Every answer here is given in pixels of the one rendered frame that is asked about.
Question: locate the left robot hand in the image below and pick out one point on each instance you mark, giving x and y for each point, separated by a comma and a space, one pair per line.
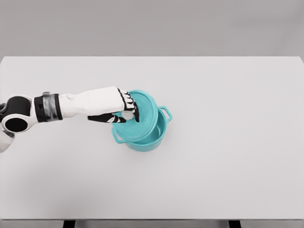
104, 101

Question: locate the teal pot lid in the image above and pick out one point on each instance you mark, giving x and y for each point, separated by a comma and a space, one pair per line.
145, 114

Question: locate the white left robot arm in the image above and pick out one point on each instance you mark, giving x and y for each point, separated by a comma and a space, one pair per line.
45, 108

